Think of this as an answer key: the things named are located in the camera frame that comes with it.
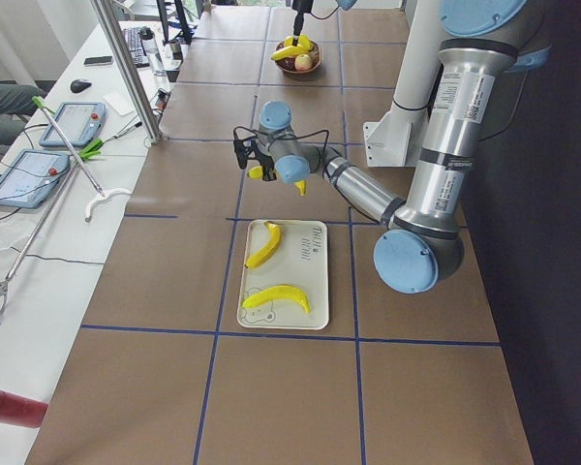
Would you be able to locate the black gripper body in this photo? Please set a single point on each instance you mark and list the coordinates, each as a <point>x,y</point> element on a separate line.
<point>269,170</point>
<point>299,7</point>

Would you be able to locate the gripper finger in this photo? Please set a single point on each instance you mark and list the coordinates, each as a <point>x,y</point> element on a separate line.
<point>297,28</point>
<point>268,175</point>

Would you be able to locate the large yellow banana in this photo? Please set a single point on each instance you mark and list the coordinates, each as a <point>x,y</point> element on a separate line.
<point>268,249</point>

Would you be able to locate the yellow toy banana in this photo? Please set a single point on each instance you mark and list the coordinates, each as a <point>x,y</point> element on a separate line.
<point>278,292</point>

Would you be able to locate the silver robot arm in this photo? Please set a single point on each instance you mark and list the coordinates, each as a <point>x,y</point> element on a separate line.
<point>455,52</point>

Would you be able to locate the brown wicker basket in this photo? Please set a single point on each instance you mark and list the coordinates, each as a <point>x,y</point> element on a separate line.
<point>286,65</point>

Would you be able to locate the peach-coloured toy apple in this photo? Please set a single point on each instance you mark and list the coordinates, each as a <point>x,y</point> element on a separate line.
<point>303,63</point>

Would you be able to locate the white bear-print tray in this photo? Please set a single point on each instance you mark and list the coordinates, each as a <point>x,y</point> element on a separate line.
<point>301,260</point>

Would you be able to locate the clear water bottle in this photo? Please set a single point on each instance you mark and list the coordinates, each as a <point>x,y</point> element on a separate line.
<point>152,52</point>

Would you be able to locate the black keyboard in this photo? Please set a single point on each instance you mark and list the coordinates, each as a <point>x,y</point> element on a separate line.
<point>134,45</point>

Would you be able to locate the long metal grabber tool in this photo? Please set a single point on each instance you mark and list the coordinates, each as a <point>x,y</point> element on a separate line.
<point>103,194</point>

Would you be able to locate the upper blue teach pendant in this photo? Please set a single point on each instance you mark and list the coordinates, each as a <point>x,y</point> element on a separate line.
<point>81,122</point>

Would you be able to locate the blue teach pendant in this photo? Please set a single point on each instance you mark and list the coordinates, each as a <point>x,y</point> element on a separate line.
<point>81,122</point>
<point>32,176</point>

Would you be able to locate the black smartphone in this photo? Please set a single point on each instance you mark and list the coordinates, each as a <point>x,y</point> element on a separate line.
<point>98,61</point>

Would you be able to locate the black computer mouse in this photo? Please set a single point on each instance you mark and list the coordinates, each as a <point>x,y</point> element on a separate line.
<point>79,85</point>

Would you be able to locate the lower blue teach pendant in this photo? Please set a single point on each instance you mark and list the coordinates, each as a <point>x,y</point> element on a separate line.
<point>32,176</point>

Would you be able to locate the red fire extinguisher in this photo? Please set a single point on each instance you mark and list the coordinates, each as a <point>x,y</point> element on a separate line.
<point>21,411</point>

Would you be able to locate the white camera post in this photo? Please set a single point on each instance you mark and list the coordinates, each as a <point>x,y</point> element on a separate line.
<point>395,140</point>

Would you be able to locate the aluminium frame post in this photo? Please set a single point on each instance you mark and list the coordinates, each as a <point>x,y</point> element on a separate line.
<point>143,104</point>

